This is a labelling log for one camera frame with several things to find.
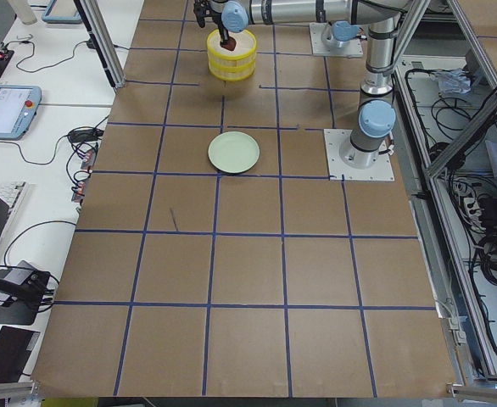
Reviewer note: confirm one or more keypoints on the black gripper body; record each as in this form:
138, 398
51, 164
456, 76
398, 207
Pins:
222, 33

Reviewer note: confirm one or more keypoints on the brown bun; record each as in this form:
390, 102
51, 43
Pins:
230, 45

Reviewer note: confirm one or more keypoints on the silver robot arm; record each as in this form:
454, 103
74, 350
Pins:
339, 31
386, 23

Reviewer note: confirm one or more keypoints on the light green plate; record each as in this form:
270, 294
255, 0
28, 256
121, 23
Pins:
233, 152

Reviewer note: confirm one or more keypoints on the black power adapter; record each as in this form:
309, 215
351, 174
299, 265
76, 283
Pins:
85, 135

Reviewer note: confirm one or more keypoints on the white keyboard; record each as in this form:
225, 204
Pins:
13, 193

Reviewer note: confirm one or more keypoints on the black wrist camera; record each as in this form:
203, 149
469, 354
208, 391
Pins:
200, 10

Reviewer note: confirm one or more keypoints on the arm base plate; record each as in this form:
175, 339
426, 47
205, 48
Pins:
349, 49
346, 163

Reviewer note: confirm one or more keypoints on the aluminium frame post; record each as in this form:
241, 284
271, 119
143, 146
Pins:
93, 20

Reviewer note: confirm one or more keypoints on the black camera stand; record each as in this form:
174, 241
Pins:
22, 289

